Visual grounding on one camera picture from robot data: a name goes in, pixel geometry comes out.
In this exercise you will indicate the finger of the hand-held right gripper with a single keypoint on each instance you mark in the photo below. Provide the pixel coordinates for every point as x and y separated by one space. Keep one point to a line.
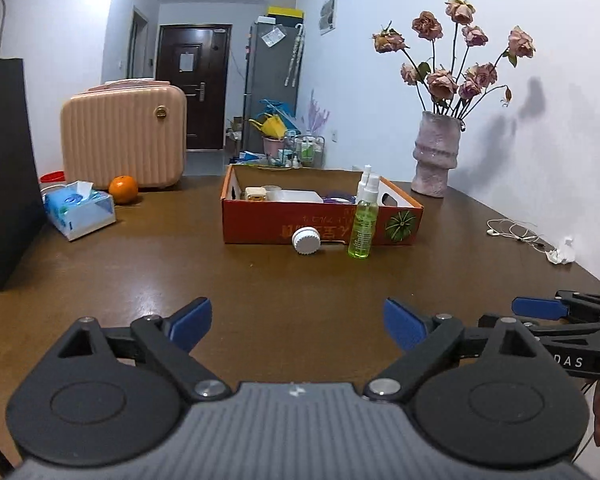
575 332
537 306

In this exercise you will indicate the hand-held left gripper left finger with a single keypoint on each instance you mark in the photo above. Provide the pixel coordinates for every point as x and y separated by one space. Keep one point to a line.
190 325

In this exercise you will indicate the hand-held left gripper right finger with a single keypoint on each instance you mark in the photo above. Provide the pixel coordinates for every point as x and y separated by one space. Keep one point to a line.
405 325

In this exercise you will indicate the red cardboard box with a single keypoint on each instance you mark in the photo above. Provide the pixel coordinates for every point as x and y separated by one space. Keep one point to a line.
260 222

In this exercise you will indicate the small white spray bottle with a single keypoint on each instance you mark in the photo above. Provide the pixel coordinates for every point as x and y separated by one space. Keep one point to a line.
362 187

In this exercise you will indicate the purple plastic item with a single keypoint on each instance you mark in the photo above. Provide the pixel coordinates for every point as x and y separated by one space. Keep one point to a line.
337 195

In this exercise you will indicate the large white plastic bottle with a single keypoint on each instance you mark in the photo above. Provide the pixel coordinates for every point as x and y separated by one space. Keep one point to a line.
295 196

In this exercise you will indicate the crumpled white tissue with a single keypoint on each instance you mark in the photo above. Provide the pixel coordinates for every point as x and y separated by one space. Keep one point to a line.
562 252

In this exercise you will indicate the white earphones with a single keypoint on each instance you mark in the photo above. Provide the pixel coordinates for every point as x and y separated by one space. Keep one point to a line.
491 232

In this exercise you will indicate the green spray bottle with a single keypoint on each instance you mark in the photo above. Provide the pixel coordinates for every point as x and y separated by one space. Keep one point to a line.
362 230

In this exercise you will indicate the white ribbed-lid jar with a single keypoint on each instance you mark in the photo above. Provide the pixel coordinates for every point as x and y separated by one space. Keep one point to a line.
306 241

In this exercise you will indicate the small cream box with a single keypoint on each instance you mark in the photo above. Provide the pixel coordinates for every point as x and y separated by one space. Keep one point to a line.
255 195

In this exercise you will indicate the orange fruit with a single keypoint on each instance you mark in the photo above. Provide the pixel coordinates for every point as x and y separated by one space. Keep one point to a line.
123 190

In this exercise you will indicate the blue tissue box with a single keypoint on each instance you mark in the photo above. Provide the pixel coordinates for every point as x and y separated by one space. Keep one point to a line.
77 212

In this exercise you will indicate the grey-pink ceramic vase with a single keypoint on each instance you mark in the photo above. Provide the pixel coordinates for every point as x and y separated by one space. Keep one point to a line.
437 160

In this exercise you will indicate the pink bucket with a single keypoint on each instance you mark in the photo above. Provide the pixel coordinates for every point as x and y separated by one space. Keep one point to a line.
272 147

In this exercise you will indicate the pink ribbed suitcase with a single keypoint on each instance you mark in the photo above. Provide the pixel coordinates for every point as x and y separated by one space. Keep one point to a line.
125 135

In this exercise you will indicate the red lidded container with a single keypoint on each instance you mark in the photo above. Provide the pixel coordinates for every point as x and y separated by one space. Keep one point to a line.
54 176

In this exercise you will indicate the yellow watering can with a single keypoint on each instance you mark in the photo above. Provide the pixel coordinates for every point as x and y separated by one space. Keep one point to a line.
272 127

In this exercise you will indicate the dark brown door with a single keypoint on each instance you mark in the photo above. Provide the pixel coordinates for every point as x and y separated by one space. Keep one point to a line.
195 100

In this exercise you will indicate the purple plastic decoration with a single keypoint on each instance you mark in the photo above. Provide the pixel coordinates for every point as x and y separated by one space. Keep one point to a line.
316 112

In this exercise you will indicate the black bag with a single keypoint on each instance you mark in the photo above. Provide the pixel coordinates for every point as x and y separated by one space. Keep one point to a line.
2 175

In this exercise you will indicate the dried pink roses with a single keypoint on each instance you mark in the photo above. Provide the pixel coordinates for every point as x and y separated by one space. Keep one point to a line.
442 82

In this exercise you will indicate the grey refrigerator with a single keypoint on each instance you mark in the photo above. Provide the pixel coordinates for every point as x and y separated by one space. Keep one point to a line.
275 70

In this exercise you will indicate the white folded umbrella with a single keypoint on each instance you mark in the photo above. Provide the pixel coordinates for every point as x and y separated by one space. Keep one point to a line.
295 55

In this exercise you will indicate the yellow box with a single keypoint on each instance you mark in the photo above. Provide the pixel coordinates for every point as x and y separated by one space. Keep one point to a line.
285 12

